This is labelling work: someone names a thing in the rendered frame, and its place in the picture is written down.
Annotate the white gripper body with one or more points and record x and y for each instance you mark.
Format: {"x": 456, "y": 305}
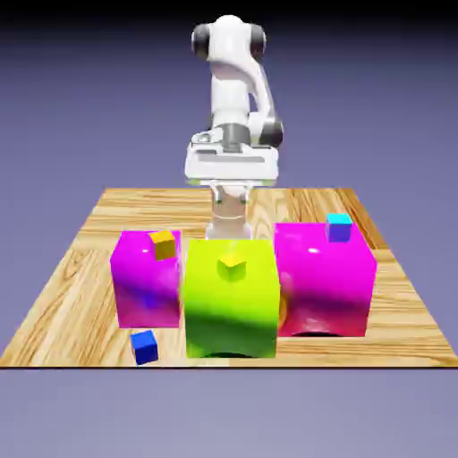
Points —
{"x": 232, "y": 168}

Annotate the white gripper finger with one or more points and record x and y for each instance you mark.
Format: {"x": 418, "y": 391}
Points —
{"x": 244, "y": 195}
{"x": 218, "y": 195}

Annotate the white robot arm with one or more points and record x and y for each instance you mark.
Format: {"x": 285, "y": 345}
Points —
{"x": 229, "y": 89}

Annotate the small orange cube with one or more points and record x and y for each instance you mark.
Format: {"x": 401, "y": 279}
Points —
{"x": 164, "y": 246}

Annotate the small yellow cube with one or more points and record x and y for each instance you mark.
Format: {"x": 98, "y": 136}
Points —
{"x": 232, "y": 270}

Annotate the small cyan cube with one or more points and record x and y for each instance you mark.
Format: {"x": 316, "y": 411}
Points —
{"x": 338, "y": 229}

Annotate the small blue cube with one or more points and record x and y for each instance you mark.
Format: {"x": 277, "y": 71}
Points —
{"x": 144, "y": 347}

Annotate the large magenta box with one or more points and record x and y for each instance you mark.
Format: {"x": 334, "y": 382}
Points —
{"x": 143, "y": 282}
{"x": 322, "y": 282}

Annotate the large yellow-green box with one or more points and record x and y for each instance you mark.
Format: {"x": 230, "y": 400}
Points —
{"x": 230, "y": 311}

